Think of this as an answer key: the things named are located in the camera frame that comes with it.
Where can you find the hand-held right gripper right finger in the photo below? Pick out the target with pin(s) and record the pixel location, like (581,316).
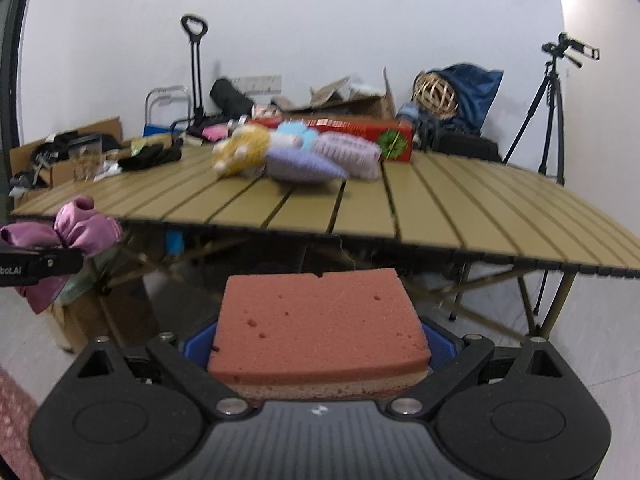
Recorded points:
(442,352)

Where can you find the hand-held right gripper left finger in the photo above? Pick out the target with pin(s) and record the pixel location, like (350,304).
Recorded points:
(197,347)

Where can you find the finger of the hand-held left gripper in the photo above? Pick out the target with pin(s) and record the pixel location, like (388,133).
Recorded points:
(55,264)

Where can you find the pink satin cloth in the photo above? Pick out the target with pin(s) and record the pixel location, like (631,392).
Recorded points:
(82,230)

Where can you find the pink layered sponge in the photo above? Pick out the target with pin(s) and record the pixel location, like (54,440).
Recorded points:
(320,325)

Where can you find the yellow plush toy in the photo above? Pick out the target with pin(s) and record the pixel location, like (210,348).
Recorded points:
(245,152)

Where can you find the purple knit pillow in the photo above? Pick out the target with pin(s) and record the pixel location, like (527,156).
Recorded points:
(305,167)

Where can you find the lavender knit cuff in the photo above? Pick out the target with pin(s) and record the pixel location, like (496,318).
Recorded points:
(350,152)

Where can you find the light blue plush paw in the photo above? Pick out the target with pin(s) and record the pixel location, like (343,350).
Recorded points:
(295,135)

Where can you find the cardboard box with green liner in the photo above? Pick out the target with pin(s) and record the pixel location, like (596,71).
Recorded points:
(100,320)

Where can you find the black clothing pile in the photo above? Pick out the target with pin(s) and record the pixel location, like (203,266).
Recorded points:
(90,141)

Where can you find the black cloth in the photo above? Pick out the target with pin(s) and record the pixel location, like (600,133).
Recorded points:
(150,156)

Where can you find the large brown cardboard box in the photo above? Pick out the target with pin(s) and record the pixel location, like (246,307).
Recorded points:
(107,130)

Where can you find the pink fuzzy clothing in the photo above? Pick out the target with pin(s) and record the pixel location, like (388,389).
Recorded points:
(12,420)

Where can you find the tan slatted folding table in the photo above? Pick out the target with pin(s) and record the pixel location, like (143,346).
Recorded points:
(450,200)

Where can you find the beige small box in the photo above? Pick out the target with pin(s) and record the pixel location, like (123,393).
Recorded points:
(150,144)

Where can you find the black suitcase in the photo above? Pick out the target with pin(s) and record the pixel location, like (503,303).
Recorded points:
(465,147)

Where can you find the pink packet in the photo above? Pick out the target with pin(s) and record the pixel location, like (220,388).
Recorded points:
(216,132)

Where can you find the red cardboard box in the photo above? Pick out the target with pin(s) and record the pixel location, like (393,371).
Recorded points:
(370,135)

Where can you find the blue water bottle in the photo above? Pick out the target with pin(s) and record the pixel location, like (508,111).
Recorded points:
(407,112)

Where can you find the black rolled bag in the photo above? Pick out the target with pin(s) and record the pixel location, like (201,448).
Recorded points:
(230,96)

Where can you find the rattan ball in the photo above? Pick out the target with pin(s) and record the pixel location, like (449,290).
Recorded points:
(435,95)

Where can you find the brown open cardboard box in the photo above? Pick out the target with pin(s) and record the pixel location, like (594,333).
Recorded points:
(370,105)

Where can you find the blue fabric bag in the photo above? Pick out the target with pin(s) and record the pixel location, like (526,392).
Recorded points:
(477,95)

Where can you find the black tripod with camera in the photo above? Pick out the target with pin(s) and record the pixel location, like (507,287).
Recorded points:
(547,110)

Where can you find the white wall socket strip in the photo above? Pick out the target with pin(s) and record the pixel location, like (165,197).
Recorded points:
(255,83)

